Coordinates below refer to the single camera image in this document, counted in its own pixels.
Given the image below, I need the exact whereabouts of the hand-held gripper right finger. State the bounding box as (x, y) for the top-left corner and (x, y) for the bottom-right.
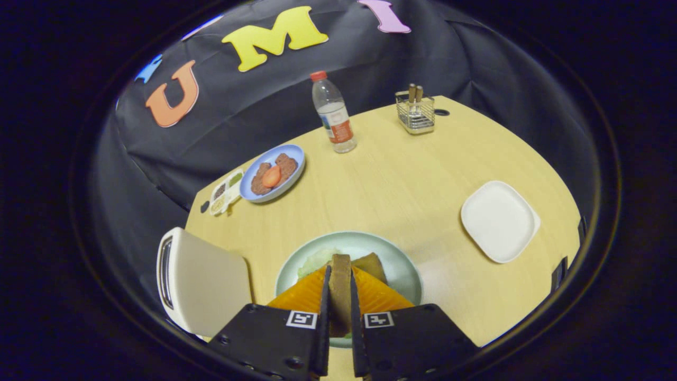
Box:
(350, 266), (480, 380)

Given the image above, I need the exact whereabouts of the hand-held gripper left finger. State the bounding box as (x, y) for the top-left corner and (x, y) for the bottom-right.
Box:
(208, 266), (333, 379)

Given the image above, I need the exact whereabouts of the brown toasted bread slice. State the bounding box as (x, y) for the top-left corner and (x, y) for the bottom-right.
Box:
(329, 254), (353, 338)

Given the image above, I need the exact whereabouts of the green lettuce leaf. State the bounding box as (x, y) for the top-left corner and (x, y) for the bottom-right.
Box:
(297, 249), (342, 280)

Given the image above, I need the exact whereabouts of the pale green round plate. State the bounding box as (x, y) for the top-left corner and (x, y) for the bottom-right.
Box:
(275, 231), (424, 349)

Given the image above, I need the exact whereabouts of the white toaster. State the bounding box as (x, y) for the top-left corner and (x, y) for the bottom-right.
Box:
(157, 228), (253, 339)

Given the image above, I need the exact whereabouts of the white square plate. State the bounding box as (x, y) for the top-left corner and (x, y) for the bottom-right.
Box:
(460, 180), (542, 264)

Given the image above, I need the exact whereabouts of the brown meat patty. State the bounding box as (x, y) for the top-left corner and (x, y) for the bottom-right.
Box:
(274, 153), (298, 183)
(250, 162), (273, 196)

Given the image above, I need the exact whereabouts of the white divided seasoning tray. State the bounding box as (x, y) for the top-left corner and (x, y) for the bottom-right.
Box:
(209, 168), (245, 216)

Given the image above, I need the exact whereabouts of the blue round plate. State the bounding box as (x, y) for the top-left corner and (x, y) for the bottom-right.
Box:
(240, 144), (306, 204)

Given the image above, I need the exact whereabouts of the clear bottle with red cap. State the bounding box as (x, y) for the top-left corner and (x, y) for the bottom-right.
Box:
(310, 70), (358, 154)

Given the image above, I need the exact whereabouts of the metal wire cutlery holder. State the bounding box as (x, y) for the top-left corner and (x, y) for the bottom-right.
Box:
(395, 91), (436, 135)

